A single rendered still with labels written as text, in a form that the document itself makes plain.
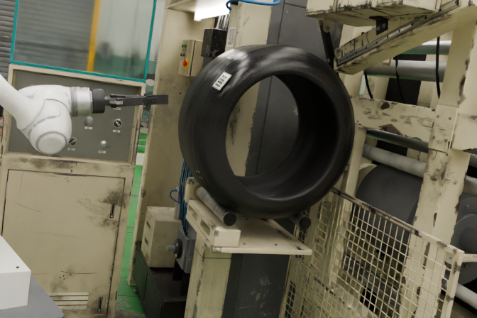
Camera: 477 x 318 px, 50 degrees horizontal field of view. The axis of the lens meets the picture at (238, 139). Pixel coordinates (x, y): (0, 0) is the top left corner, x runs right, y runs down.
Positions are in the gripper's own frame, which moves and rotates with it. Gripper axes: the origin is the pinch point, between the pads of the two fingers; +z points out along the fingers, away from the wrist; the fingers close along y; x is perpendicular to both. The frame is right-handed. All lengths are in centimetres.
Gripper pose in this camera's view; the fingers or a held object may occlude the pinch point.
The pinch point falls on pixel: (157, 99)
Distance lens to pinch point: 164.9
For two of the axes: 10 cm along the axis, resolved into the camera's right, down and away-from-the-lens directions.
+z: 9.4, -0.5, 3.4
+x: -0.1, 9.8, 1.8
